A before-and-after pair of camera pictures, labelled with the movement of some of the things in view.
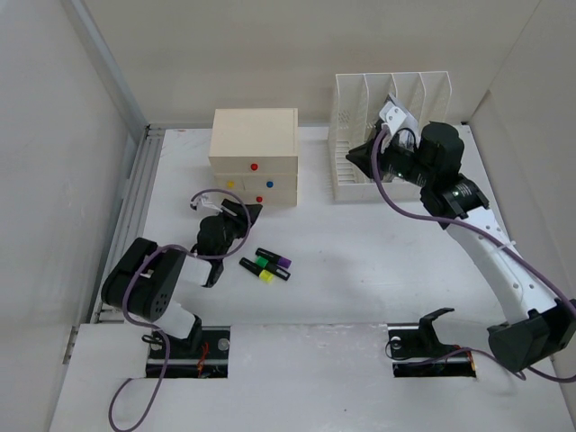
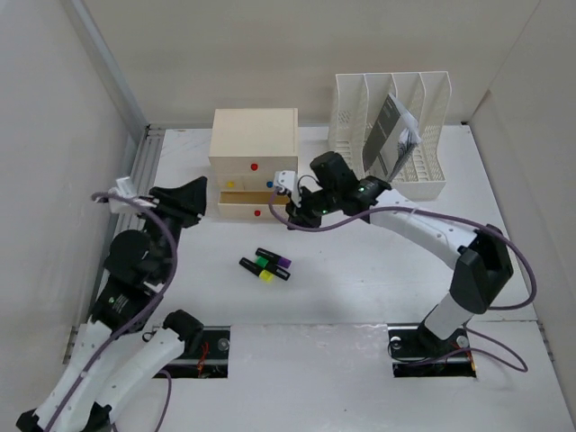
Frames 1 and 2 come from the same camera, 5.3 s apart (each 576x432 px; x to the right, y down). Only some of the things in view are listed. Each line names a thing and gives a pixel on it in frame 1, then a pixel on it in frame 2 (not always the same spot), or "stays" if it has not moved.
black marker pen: (277, 271) stays
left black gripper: (240, 221) → (188, 202)
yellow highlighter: (265, 275) stays
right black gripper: (362, 156) → (301, 216)
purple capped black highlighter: (274, 258) stays
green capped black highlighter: (255, 267) stays
